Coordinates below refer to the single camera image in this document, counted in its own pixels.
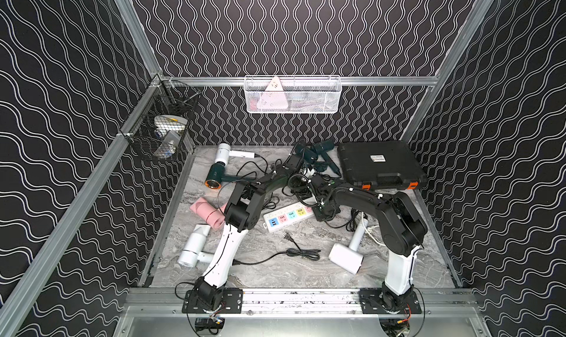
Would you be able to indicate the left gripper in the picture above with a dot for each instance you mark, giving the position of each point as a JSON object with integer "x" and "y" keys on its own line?
{"x": 294, "y": 164}

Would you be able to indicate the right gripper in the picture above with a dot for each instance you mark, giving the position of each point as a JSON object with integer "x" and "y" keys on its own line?
{"x": 320, "y": 217}

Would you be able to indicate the white multicolour power strip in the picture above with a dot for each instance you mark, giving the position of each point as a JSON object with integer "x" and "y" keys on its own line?
{"x": 286, "y": 216}

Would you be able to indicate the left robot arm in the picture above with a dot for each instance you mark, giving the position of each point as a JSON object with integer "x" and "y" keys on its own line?
{"x": 242, "y": 214}

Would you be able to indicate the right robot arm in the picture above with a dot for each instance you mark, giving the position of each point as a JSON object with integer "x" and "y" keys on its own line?
{"x": 401, "y": 226}

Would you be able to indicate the dark green hair dryer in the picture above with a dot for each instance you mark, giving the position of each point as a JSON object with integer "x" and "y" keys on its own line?
{"x": 322, "y": 149}
{"x": 306, "y": 153}

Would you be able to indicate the black plastic tool case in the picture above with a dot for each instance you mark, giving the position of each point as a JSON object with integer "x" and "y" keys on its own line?
{"x": 381, "y": 165}

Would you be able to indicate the small white hair dryer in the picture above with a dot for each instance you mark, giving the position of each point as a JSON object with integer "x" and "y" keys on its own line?
{"x": 225, "y": 152}

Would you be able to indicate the pink triangle card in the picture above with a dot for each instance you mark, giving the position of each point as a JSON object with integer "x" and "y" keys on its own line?
{"x": 273, "y": 98}

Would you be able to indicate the white hair dryer front right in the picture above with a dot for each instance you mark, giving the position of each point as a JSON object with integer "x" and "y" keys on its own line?
{"x": 348, "y": 257}

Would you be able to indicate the large green orange hair dryer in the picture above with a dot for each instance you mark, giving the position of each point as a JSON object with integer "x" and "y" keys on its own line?
{"x": 217, "y": 176}

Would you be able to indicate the pink hair dryer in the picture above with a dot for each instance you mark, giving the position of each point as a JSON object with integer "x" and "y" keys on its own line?
{"x": 214, "y": 217}

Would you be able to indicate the white bottle in mesh basket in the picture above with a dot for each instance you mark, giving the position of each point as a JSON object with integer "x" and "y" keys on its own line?
{"x": 170, "y": 141}

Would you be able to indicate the white hair dryer front left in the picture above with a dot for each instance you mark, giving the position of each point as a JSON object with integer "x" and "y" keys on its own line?
{"x": 193, "y": 253}

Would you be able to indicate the black cable large green dryer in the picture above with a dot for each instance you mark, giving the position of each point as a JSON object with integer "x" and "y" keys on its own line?
{"x": 257, "y": 167}

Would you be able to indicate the clear wall basket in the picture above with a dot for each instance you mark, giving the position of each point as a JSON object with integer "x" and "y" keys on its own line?
{"x": 306, "y": 94}

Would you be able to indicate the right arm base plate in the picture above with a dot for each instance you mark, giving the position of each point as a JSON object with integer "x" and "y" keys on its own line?
{"x": 379, "y": 301}

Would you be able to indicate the black wire mesh basket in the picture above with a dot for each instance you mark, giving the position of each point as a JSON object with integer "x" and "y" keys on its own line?
{"x": 171, "y": 107}

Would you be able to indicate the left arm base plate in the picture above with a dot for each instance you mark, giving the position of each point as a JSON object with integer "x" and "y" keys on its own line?
{"x": 224, "y": 300}

